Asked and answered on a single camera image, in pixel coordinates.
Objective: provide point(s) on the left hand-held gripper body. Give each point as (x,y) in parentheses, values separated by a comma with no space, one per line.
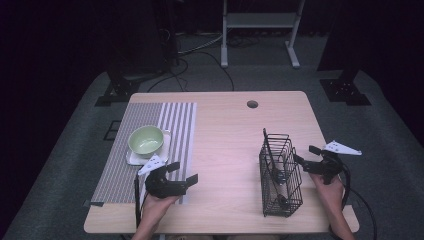
(163,186)

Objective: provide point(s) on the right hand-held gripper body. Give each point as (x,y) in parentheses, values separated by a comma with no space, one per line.
(328,166)

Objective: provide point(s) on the person's left hand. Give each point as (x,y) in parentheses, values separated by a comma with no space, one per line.
(156,206)

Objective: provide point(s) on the person's right hand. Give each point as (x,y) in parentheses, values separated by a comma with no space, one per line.
(331,196)

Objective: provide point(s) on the white square plate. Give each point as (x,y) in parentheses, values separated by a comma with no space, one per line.
(165,151)

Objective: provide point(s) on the black utensil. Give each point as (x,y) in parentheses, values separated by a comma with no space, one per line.
(277,174)
(283,200)

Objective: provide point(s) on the green bowl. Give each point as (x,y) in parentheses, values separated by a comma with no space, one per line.
(145,141)

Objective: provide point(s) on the grey striped placemat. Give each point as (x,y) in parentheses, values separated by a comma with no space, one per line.
(120,173)

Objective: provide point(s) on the black stand base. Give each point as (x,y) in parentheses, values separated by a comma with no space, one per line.
(345,90)
(120,88)

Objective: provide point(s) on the white metal stand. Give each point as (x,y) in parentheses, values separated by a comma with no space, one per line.
(260,20)

